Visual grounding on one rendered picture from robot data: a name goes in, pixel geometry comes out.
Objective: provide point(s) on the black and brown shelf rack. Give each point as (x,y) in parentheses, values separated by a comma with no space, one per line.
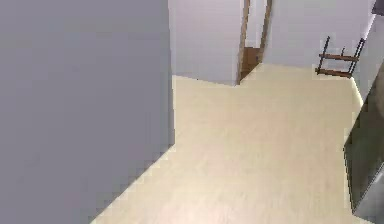
(337,57)

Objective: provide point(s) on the dark grey metal fridge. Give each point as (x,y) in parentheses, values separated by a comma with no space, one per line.
(365,146)

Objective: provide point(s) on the brown wooden door frame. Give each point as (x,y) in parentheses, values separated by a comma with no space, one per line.
(244,40)

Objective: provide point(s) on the dark grey wall cupboard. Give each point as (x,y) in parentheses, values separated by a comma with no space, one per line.
(379,6)

